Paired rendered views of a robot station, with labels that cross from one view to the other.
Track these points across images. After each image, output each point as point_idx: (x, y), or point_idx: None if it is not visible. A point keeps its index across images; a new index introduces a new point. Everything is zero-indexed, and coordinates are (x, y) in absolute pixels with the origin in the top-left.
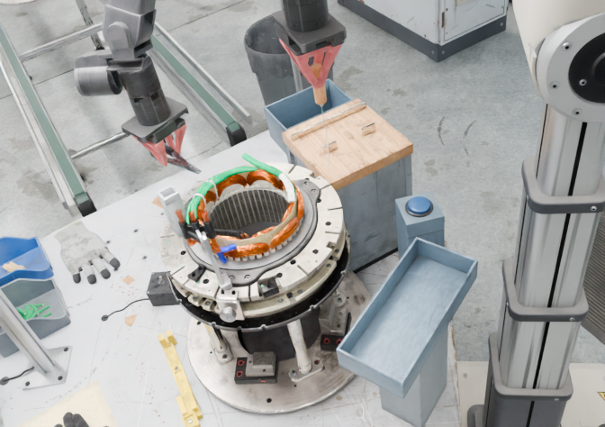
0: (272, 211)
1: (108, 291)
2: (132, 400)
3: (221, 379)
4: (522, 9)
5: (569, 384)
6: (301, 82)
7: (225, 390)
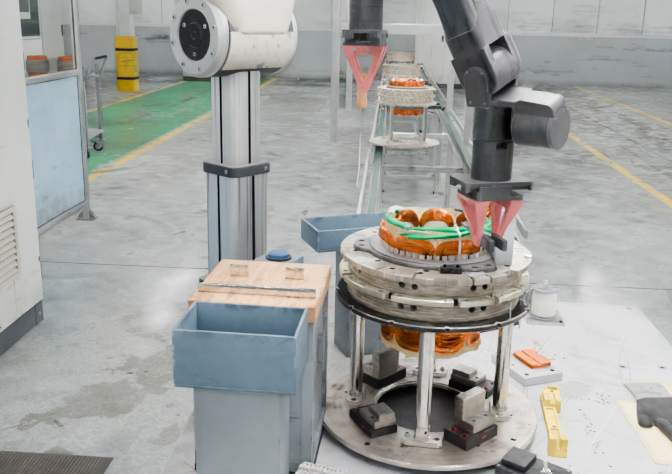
0: None
1: None
2: (611, 434)
3: (509, 396)
4: (271, 19)
5: None
6: None
7: (510, 390)
